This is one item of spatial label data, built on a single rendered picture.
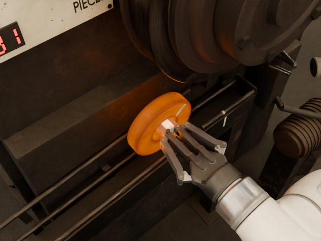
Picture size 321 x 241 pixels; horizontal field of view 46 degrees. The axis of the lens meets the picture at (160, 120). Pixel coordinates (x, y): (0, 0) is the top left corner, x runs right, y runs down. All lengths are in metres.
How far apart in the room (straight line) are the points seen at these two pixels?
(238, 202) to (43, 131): 0.39
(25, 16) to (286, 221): 0.52
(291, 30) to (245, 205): 0.33
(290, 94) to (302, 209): 1.38
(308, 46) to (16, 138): 1.86
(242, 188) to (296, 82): 1.47
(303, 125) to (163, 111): 0.62
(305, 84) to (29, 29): 1.69
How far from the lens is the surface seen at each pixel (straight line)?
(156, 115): 0.72
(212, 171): 0.72
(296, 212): 0.70
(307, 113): 1.22
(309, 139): 1.24
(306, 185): 0.77
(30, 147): 0.75
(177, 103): 0.75
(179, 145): 0.74
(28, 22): 0.62
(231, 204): 0.68
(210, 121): 0.95
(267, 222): 0.67
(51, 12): 0.63
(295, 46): 1.06
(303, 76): 2.15
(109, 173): 0.91
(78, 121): 0.77
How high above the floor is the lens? 1.47
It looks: 54 degrees down
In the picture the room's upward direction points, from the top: straight up
